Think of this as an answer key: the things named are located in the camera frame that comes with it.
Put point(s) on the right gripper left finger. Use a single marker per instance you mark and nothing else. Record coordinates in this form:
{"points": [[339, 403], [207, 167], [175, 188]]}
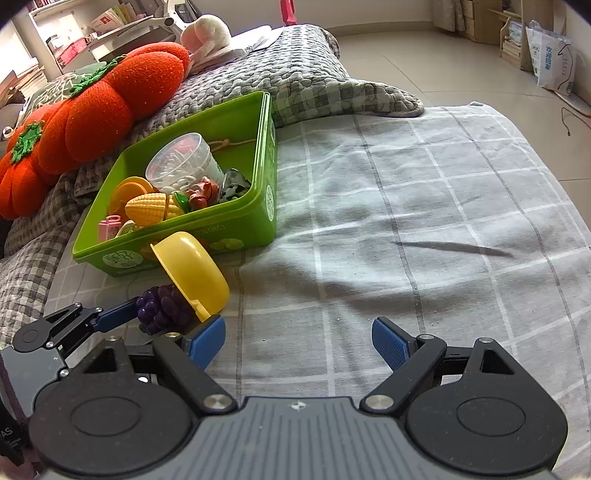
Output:
{"points": [[166, 374]]}

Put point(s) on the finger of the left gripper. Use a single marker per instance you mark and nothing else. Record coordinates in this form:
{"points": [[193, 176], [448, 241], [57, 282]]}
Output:
{"points": [[108, 320]]}

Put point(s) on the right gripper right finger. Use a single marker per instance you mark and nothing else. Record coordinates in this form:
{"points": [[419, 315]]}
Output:
{"points": [[418, 364]]}

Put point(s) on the purple toy grapes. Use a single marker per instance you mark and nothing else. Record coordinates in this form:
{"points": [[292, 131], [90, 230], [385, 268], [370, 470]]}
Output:
{"points": [[164, 308]]}

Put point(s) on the pink rectangular block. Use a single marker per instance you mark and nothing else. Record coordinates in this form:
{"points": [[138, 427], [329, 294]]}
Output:
{"points": [[108, 228]]}

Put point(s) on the yellow toy corn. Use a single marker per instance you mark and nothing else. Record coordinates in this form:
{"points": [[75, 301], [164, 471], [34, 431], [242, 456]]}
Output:
{"points": [[152, 208]]}

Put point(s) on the red lobster toy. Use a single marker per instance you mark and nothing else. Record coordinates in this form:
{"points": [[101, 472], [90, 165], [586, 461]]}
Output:
{"points": [[203, 194]]}

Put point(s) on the white starfish toy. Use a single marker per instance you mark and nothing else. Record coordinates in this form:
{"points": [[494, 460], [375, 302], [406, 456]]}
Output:
{"points": [[128, 227]]}

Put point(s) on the yellow toy pot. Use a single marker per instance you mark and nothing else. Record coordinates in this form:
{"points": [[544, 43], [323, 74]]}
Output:
{"points": [[193, 272]]}

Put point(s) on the orange yellow toy disc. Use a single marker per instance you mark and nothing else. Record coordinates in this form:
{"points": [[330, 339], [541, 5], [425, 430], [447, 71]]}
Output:
{"points": [[126, 190]]}

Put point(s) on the clear cotton swab jar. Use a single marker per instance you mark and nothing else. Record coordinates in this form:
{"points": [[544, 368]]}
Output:
{"points": [[182, 163]]}

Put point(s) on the green plastic storage box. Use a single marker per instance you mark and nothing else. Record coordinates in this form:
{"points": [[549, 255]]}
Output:
{"points": [[241, 135]]}

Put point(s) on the crumpled foil wrapper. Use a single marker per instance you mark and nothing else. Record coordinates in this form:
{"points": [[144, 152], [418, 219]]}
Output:
{"points": [[234, 186]]}

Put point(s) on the small orange pumpkin cushion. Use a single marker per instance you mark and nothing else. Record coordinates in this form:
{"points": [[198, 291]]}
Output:
{"points": [[24, 185]]}

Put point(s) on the large orange pumpkin cushion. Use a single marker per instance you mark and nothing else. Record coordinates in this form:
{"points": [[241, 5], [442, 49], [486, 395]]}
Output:
{"points": [[93, 121]]}

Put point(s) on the pink white plush toy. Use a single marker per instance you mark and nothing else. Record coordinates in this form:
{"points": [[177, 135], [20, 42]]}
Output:
{"points": [[205, 36]]}

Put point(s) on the white bookshelf with books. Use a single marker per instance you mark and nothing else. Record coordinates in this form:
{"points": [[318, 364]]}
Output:
{"points": [[68, 35]]}

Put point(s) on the grey checkered blanket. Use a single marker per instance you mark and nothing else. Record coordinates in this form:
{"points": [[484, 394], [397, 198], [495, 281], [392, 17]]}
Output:
{"points": [[306, 80]]}

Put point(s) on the white office chair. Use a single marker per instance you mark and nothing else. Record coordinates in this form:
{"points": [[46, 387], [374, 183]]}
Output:
{"points": [[181, 12]]}

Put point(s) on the white paper shopping bag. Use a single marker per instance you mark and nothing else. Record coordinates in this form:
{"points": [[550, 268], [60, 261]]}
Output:
{"points": [[553, 59]]}

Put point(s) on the red chair back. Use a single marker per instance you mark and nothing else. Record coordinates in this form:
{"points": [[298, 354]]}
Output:
{"points": [[288, 12]]}

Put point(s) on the wooden bookshelf desk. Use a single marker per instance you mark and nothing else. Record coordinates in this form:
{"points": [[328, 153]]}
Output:
{"points": [[497, 23]]}

